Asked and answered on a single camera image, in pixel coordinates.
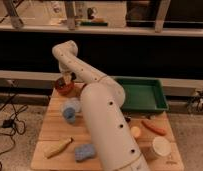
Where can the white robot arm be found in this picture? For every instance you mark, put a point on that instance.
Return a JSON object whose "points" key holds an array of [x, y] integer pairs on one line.
{"points": [[101, 101]]}

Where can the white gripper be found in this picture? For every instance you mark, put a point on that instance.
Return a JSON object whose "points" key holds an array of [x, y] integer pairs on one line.
{"points": [[68, 75]]}

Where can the green plastic tray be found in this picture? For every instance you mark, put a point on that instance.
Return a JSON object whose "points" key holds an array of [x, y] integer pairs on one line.
{"points": [[143, 95]]}

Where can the blue sponge cloth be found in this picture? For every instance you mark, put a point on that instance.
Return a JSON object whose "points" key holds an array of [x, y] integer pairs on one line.
{"points": [[84, 152]]}

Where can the red bowl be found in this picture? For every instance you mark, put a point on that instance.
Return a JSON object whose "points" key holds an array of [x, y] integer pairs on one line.
{"points": [[65, 89]]}

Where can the orange sausage toy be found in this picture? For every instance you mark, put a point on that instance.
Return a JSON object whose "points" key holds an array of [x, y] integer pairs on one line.
{"points": [[154, 128]]}

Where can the yellow orange fruit toy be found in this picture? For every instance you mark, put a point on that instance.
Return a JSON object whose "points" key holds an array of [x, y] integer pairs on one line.
{"points": [[136, 132]]}

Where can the clear bottle blue cap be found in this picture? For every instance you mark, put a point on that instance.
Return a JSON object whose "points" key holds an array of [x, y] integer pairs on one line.
{"points": [[70, 108]]}

